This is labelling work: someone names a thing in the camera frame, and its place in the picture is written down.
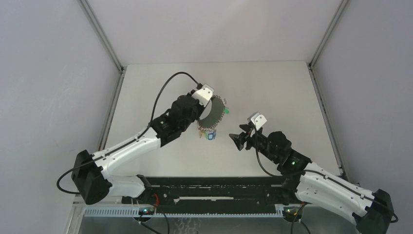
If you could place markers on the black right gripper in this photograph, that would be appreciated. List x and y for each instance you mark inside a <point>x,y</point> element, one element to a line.
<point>240,139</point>

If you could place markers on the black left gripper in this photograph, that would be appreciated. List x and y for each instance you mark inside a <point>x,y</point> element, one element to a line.
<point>200,108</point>

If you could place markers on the round key organizer with rings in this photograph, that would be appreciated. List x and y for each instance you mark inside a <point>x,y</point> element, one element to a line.
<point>216,113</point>

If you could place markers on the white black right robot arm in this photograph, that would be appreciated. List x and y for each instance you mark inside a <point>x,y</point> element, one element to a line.
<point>370,212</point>

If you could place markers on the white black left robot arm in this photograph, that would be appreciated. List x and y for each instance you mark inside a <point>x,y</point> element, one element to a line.
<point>93,174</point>

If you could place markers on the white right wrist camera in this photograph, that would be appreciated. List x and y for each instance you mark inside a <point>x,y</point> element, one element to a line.
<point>258,120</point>

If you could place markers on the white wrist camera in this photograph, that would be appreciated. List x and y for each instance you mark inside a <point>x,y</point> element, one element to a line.
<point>258,120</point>
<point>203,94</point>

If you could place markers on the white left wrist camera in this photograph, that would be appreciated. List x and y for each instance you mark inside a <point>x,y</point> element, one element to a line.
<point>203,94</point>

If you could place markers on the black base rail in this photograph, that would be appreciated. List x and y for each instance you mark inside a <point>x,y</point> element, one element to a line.
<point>258,195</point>

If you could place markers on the left aluminium frame post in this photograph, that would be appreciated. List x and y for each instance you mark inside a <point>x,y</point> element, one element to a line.
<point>100,33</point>

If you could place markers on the aluminium frame post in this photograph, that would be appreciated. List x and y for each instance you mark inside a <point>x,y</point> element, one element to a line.
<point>100,33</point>
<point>331,26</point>

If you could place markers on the right aluminium frame post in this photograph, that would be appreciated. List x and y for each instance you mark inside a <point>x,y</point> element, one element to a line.
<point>331,26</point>

